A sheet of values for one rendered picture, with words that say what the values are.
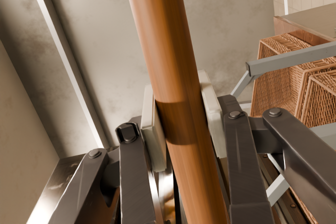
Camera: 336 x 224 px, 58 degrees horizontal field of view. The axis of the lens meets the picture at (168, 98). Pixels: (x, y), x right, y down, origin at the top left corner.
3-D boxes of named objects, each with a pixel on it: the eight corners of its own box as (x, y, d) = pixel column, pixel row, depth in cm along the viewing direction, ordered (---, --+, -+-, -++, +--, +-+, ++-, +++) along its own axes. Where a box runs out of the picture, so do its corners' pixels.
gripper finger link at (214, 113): (207, 112, 16) (221, 109, 16) (195, 70, 22) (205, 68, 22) (217, 160, 17) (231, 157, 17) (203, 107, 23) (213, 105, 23)
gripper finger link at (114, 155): (150, 182, 15) (94, 195, 15) (152, 133, 20) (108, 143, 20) (142, 158, 15) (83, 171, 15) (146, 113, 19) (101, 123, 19)
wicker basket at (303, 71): (347, 165, 131) (283, 179, 133) (293, 109, 183) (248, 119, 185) (346, 60, 112) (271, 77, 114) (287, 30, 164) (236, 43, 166)
